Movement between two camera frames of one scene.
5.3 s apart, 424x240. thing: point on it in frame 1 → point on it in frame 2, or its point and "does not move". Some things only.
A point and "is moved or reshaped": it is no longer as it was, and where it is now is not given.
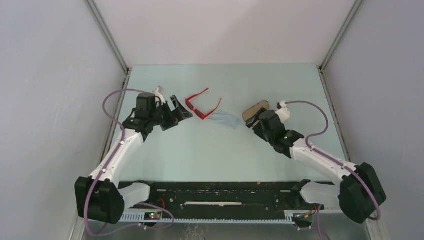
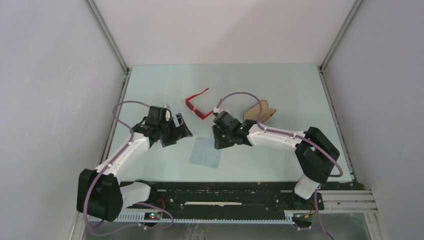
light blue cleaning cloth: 230,121 is moved or reshaped
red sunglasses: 190,107 does not move
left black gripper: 179,114 → 182,131
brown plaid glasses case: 251,112 does not move
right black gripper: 257,128 → 219,143
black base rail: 223,199 does not move
